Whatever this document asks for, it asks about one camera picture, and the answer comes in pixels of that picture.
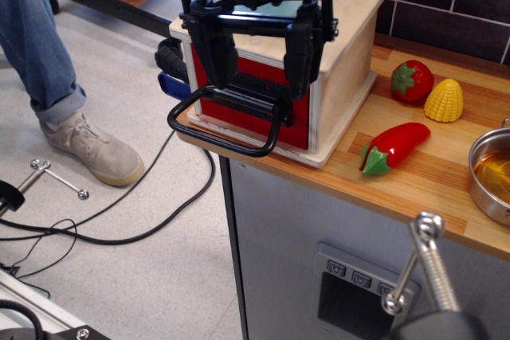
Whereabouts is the red drawer with black handle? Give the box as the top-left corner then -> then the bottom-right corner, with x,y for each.
167,43 -> 311,158

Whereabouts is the light blue plate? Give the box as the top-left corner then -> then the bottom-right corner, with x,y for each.
234,0 -> 302,17

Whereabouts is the thin black cable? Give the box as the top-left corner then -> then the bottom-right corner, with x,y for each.
0,218 -> 78,300

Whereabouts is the silver clamp screw left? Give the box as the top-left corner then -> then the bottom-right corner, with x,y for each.
1,159 -> 90,217

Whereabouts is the grey toy kitchen cabinet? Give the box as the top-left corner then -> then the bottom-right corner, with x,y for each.
218,155 -> 510,340

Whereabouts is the silver clamp screw right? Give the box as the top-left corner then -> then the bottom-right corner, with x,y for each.
382,211 -> 461,316

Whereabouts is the silver metal pot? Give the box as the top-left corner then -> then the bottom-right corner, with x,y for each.
469,118 -> 509,227

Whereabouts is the yellow toy corn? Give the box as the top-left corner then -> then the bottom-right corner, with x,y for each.
424,79 -> 464,123

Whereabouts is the aluminium rail with bracket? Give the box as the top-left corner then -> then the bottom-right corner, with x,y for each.
1,270 -> 107,339

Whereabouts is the person leg in jeans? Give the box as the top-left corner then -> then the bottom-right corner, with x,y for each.
1,0 -> 86,127

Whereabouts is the wooden box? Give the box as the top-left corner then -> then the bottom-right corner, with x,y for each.
170,0 -> 383,167

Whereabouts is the silver clamp screw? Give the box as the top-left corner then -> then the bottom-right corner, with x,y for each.
1,159 -> 90,217
382,211 -> 461,316

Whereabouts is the thick black cable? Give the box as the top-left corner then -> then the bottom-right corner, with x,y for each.
0,129 -> 217,246

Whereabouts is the red toy strawberry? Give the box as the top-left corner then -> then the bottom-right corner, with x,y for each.
391,60 -> 434,102

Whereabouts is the blue plastic clamp part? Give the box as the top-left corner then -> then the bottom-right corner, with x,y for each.
158,71 -> 191,100

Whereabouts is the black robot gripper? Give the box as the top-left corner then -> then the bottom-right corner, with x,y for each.
180,0 -> 338,101

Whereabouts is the red toy chili pepper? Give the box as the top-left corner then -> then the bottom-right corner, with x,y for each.
359,123 -> 431,176

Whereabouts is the beige sneaker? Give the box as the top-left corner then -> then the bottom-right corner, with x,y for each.
40,111 -> 144,187

